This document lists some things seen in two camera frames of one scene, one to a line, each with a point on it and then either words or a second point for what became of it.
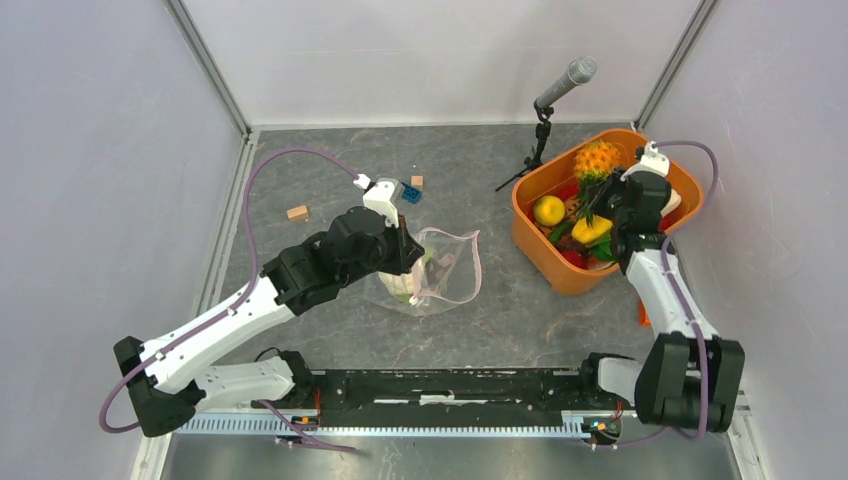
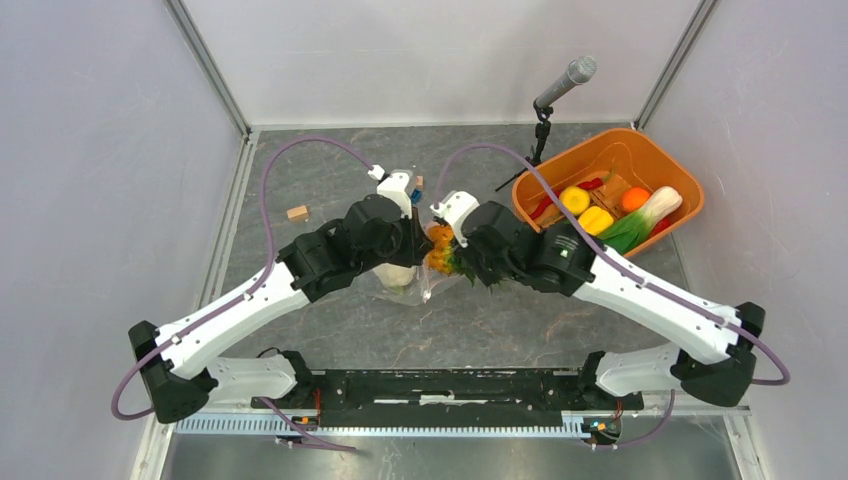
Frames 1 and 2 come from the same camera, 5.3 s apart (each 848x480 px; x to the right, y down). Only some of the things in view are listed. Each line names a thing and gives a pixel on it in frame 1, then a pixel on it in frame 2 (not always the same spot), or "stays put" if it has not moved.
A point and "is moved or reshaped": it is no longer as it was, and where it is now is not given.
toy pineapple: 593,164 -> 443,257
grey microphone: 580,70 stays put
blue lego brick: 411,194 stays put
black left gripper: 408,250 stays put
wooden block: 298,213 stays put
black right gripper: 617,180 -> 467,253
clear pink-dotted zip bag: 447,275 is moved or reshaped
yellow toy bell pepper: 586,235 stays put
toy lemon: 549,210 -> 575,199
